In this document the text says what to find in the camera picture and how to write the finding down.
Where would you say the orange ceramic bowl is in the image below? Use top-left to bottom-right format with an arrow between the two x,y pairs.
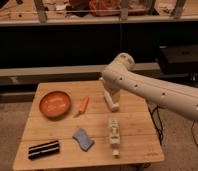
39,91 -> 71,118

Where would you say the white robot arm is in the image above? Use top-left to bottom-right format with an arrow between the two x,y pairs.
101,53 -> 198,123

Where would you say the orange carrot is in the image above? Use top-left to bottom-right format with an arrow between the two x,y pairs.
75,96 -> 89,117

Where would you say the white paper cup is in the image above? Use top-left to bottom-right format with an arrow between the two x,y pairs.
104,91 -> 120,112

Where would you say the blue sponge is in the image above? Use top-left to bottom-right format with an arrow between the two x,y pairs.
72,128 -> 95,152

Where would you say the orange item on shelf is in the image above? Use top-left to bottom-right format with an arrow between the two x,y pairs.
89,0 -> 121,16

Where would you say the black box on right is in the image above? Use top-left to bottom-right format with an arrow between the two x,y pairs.
158,45 -> 198,74

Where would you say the black white striped box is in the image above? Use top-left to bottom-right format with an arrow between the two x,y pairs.
28,140 -> 60,160

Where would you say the black floor cable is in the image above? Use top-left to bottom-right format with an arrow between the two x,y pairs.
148,104 -> 198,168

